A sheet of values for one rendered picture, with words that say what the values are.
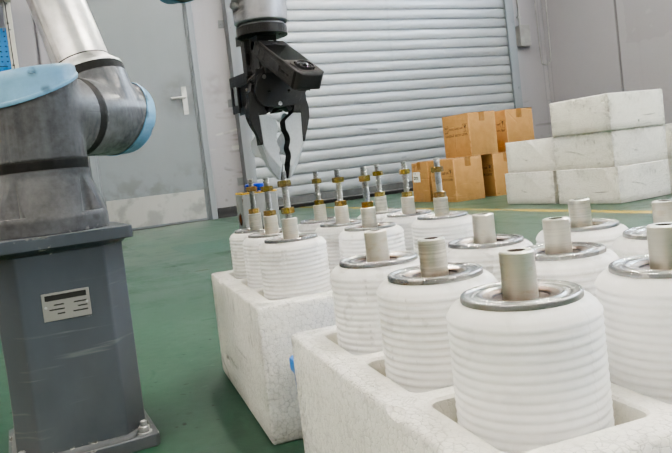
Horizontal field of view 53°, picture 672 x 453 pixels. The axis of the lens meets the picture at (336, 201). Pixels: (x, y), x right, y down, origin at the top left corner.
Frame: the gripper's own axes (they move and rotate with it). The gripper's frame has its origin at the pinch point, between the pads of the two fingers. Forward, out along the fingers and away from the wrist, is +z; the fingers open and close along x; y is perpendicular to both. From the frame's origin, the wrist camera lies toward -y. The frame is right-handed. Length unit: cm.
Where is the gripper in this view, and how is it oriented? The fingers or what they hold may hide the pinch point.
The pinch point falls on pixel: (285, 169)
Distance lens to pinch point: 94.7
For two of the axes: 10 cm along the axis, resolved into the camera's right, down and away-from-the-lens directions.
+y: -5.3, 0.1, 8.5
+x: -8.4, 1.2, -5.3
